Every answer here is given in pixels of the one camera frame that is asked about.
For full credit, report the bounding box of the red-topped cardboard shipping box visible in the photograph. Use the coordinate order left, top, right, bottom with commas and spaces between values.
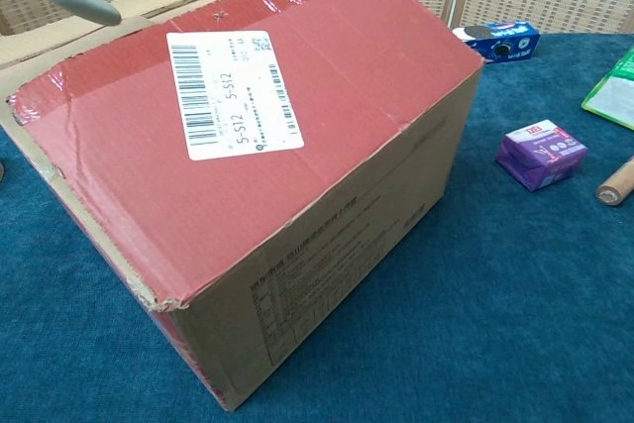
0, 0, 485, 412

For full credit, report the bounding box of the blue sandwich cookie box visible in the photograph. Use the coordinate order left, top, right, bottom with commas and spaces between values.
451, 19, 541, 63

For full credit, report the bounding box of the small purple box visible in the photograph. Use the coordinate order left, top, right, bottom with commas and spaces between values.
495, 119, 588, 193

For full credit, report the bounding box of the blue table cloth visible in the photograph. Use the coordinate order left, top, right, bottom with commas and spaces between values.
0, 31, 634, 423

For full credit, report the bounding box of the green packet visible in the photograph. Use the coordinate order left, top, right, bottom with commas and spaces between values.
580, 46, 634, 131

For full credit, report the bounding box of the brown paper tube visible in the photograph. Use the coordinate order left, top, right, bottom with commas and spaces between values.
595, 155, 634, 207

